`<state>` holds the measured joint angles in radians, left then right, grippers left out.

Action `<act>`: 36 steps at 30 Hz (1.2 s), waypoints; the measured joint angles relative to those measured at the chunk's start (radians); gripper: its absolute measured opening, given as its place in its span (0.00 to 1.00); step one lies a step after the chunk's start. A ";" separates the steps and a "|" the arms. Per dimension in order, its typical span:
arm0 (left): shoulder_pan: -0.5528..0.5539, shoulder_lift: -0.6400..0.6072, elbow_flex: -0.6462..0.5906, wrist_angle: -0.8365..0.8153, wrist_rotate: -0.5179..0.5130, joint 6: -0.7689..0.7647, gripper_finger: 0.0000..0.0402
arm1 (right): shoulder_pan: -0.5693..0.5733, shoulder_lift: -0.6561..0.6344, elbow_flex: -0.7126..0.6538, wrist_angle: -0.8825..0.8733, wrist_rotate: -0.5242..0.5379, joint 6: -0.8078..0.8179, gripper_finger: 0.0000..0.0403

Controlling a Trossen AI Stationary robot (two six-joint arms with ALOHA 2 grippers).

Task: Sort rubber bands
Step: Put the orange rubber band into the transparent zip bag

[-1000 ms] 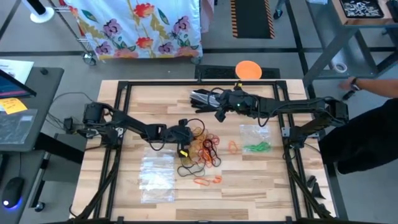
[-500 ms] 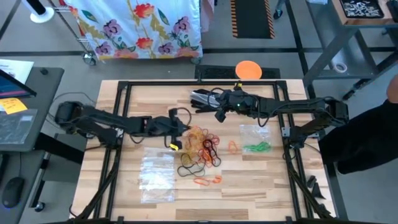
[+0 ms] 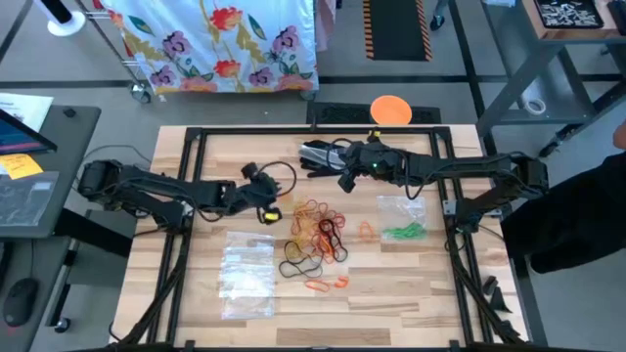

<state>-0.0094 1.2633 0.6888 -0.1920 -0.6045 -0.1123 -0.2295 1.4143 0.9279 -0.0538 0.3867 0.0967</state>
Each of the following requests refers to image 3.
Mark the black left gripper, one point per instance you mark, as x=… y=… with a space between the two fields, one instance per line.
x=254 y=193

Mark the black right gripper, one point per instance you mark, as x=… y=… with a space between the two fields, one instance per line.
x=369 y=161

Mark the green rubber band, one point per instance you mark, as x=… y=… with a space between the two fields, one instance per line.
x=406 y=232
x=415 y=229
x=396 y=234

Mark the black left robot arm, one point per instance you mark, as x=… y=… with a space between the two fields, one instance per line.
x=147 y=188

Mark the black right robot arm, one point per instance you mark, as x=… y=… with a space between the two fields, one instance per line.
x=464 y=168

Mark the black rubber floor mat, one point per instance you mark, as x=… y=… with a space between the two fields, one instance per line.
x=337 y=115

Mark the red rubber band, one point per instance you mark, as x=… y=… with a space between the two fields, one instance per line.
x=337 y=215
x=325 y=244

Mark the long orange rubber band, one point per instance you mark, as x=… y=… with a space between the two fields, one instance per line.
x=307 y=283

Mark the small looped orange rubber band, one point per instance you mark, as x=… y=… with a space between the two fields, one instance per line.
x=342 y=282

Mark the grey work glove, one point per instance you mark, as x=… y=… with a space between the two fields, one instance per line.
x=313 y=172

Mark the orange round disc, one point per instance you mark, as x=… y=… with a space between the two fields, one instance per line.
x=391 y=110

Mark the pale pink cloth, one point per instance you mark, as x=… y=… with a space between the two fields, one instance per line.
x=325 y=24

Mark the black hazard-striped floor mat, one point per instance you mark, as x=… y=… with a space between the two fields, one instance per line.
x=396 y=29

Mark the white floral cloth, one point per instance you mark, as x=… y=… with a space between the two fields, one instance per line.
x=215 y=44

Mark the person's foot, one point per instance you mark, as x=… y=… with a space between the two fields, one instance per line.
x=436 y=22

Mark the metal garment rack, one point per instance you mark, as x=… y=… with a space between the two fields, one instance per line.
x=141 y=93

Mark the white tape roll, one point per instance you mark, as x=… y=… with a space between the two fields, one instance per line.
x=524 y=105

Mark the spare black gripper finger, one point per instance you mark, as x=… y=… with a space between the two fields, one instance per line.
x=508 y=330
x=490 y=285
x=500 y=302

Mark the grey metal table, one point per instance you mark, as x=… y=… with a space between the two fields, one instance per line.
x=528 y=73

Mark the black desk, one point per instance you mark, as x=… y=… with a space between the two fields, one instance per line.
x=73 y=146

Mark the person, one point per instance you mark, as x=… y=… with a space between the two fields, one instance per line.
x=577 y=215

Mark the grey rolling desk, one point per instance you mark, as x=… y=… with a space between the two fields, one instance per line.
x=29 y=254

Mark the yellow sticky note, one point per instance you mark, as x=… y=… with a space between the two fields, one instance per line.
x=19 y=166

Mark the white paper sheet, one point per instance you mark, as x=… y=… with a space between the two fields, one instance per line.
x=29 y=110

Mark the dark computer monitor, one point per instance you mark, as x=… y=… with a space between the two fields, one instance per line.
x=19 y=137

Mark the black tray with white parts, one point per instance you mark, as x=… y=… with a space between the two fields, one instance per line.
x=567 y=14

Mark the white round pole base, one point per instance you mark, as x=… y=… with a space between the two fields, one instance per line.
x=66 y=27

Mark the person's hand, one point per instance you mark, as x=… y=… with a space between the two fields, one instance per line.
x=621 y=136

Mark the black computer mouse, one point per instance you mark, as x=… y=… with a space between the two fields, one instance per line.
x=19 y=303

